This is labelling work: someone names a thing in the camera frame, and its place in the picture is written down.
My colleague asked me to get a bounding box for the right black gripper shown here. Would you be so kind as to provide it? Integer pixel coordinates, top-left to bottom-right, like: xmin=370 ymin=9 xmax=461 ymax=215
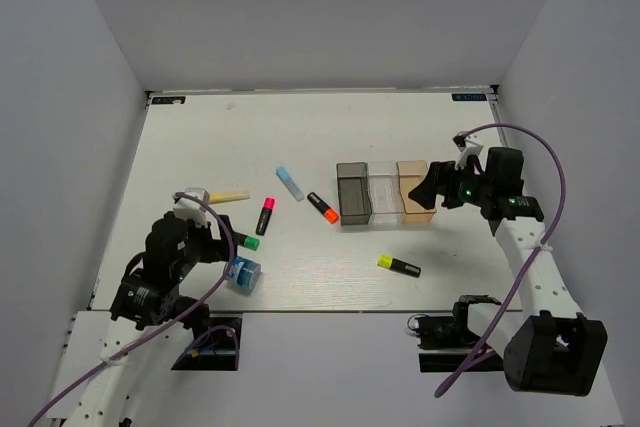
xmin=408 ymin=156 xmax=493 ymax=209

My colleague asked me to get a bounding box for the blue cleaning gel jar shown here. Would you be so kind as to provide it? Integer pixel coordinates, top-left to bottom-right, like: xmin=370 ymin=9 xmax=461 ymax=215
xmin=227 ymin=256 xmax=262 ymax=293

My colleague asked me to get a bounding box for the yellow highlighter marker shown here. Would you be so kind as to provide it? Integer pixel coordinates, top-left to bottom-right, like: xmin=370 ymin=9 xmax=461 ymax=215
xmin=377 ymin=255 xmax=421 ymax=278

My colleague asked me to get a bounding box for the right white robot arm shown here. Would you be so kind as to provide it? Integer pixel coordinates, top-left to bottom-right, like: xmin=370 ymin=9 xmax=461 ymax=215
xmin=407 ymin=147 xmax=608 ymax=397

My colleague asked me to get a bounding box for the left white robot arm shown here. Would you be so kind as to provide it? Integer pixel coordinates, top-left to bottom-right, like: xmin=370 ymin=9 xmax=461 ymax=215
xmin=66 ymin=209 xmax=238 ymax=426

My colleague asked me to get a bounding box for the amber transparent tray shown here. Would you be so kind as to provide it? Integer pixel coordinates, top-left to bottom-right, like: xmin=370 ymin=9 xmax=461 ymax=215
xmin=396 ymin=160 xmax=439 ymax=226

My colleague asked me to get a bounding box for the clear transparent tray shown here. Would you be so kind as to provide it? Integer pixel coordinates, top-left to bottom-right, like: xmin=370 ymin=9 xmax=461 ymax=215
xmin=367 ymin=162 xmax=404 ymax=229

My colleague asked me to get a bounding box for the yellow glue stick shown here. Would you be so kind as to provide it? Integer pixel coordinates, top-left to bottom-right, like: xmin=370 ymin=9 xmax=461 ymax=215
xmin=209 ymin=190 xmax=250 ymax=204

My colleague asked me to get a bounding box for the grey transparent tray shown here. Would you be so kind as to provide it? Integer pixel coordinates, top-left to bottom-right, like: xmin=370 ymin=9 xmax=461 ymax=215
xmin=336 ymin=162 xmax=372 ymax=226

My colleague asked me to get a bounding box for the green highlighter marker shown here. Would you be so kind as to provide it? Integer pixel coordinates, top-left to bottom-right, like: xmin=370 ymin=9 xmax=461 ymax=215
xmin=234 ymin=232 xmax=260 ymax=251

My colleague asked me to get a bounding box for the orange highlighter marker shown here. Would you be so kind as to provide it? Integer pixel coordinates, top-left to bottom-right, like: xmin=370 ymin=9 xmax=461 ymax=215
xmin=307 ymin=192 xmax=340 ymax=224

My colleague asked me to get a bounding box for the pink highlighter marker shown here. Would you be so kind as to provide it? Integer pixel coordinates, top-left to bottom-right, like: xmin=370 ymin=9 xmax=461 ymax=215
xmin=255 ymin=197 xmax=276 ymax=236

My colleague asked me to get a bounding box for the right corner label sticker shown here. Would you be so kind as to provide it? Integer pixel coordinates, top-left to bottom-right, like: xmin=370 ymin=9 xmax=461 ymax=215
xmin=451 ymin=92 xmax=487 ymax=102

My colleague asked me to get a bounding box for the corner label sticker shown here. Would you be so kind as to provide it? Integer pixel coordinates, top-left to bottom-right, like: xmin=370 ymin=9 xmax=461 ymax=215
xmin=151 ymin=96 xmax=186 ymax=105
xmin=451 ymin=92 xmax=487 ymax=102

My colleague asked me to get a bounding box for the left corner label sticker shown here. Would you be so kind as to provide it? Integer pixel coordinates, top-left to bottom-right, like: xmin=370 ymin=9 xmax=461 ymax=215
xmin=151 ymin=96 xmax=186 ymax=105

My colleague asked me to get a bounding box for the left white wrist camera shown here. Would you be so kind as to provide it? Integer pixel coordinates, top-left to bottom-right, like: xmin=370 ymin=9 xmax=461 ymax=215
xmin=173 ymin=187 xmax=210 ymax=227

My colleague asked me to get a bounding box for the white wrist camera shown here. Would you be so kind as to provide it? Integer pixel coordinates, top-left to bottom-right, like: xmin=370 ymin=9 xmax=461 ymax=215
xmin=453 ymin=132 xmax=484 ymax=170
xmin=173 ymin=187 xmax=210 ymax=227

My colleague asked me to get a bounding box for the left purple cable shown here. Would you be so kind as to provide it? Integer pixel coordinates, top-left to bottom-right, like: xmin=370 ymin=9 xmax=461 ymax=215
xmin=27 ymin=194 xmax=242 ymax=427

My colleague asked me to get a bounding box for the purple cable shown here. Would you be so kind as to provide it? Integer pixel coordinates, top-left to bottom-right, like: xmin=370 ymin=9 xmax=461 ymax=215
xmin=433 ymin=124 xmax=567 ymax=399
xmin=27 ymin=194 xmax=242 ymax=427

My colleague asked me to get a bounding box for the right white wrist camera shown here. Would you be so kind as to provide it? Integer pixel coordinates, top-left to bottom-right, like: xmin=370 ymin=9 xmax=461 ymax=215
xmin=453 ymin=132 xmax=484 ymax=170

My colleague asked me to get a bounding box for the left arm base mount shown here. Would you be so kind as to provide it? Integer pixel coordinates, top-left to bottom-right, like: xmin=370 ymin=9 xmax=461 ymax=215
xmin=172 ymin=316 xmax=243 ymax=372

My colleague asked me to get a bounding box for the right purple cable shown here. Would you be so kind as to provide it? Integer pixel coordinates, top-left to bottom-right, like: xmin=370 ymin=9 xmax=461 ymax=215
xmin=433 ymin=124 xmax=567 ymax=399

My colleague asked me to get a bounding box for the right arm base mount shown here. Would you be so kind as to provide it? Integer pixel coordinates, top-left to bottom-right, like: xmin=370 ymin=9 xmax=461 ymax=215
xmin=406 ymin=295 xmax=500 ymax=373

